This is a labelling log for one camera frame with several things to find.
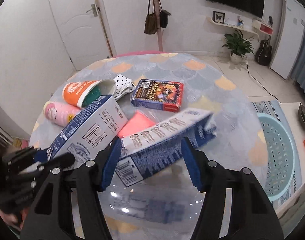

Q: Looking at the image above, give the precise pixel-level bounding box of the dark snack bowl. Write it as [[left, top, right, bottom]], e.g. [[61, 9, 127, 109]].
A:
[[298, 103, 305, 129]]

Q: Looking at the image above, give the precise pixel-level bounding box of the orange white paper cup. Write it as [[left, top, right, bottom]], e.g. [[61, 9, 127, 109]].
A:
[[62, 79, 116, 108]]

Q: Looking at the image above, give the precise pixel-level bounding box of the blue card box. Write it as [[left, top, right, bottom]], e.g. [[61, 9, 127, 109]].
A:
[[131, 79, 184, 113]]

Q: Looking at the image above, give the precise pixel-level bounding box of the red white shelf box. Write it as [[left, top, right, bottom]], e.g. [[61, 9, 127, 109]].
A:
[[252, 20, 274, 36]]

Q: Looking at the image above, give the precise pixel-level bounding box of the black small bag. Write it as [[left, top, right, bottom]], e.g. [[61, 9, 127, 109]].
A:
[[158, 0, 172, 28]]

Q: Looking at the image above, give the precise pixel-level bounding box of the light blue plastic basket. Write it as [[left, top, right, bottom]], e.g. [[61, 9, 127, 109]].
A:
[[257, 113, 295, 202]]

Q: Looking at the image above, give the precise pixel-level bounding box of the green potted plant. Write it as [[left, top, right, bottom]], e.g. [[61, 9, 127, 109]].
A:
[[221, 29, 254, 64]]

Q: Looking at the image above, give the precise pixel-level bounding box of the polka dot white cloth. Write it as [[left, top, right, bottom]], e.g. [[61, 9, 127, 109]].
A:
[[114, 74, 136, 101]]

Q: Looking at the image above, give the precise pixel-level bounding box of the brown tote bag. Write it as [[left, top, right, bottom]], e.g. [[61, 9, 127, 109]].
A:
[[144, 0, 157, 35]]

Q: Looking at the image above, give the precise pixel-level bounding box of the blue patterned rug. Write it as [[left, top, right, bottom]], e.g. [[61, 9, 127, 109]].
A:
[[252, 100, 302, 209]]

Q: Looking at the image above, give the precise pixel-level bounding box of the white door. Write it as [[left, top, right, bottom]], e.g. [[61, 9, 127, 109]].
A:
[[49, 0, 111, 70]]

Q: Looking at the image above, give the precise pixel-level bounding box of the black floor cable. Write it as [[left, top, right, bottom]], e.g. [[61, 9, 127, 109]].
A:
[[245, 56, 282, 104]]

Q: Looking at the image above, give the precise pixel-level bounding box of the blue white milk carton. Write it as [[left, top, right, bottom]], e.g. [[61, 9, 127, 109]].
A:
[[47, 95, 128, 169], [116, 108, 217, 187]]

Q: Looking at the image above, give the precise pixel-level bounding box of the patterned round tablecloth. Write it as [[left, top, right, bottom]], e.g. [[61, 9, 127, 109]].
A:
[[28, 52, 268, 240]]

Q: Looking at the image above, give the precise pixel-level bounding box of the white wall shelf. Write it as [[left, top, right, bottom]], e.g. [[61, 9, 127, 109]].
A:
[[206, 16, 259, 40]]

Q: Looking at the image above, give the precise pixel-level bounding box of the person's left hand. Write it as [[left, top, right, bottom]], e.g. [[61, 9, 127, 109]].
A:
[[0, 208, 29, 231]]

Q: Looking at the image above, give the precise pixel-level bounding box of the white refrigerator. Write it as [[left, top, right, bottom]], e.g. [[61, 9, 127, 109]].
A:
[[270, 0, 305, 80]]

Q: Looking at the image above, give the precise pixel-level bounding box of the pink sponge pad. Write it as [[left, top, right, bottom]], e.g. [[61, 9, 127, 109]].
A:
[[117, 111, 156, 138]]

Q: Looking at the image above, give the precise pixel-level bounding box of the framed butterfly picture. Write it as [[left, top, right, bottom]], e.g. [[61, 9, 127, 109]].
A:
[[212, 11, 225, 24]]

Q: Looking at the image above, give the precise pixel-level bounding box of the pink plastic bottle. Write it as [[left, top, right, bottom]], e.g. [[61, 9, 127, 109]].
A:
[[43, 101, 81, 127]]

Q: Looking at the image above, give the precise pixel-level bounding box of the black guitar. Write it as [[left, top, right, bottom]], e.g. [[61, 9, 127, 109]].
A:
[[255, 36, 272, 66]]

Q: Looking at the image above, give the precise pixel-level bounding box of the pink coat rack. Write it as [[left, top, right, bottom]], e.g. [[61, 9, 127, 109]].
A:
[[153, 0, 163, 51]]

